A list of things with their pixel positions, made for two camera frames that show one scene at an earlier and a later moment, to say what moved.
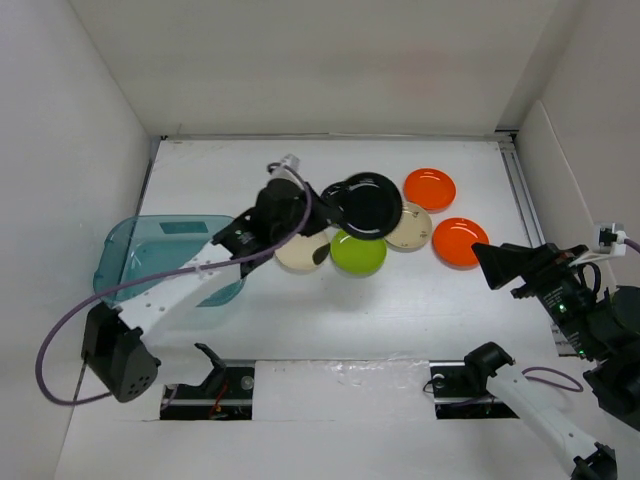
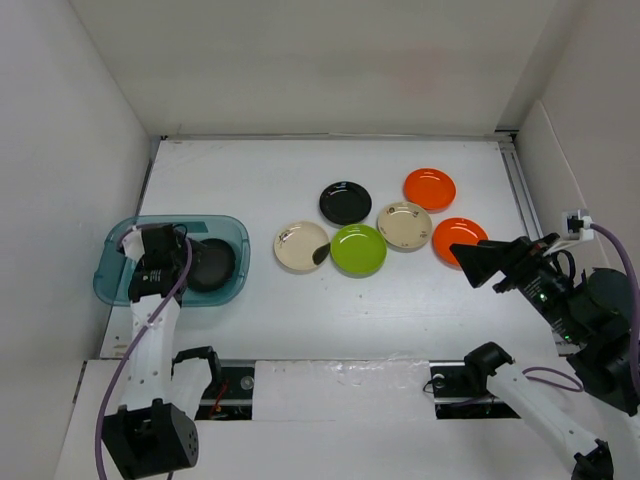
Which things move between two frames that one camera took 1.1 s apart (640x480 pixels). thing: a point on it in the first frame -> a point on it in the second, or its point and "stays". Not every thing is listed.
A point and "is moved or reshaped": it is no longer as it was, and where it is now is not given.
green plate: [356, 256] stays
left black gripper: [323, 215] -> [182, 247]
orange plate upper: [430, 188] stays
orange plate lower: [452, 242] stays
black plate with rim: [369, 205] is moved or reshaped
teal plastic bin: [136, 246] stays
